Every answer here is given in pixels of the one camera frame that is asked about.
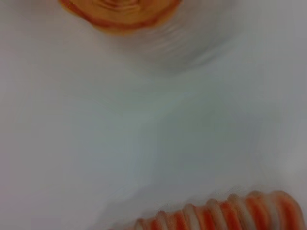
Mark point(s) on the orange striped bread loaf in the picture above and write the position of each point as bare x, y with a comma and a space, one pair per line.
227, 213

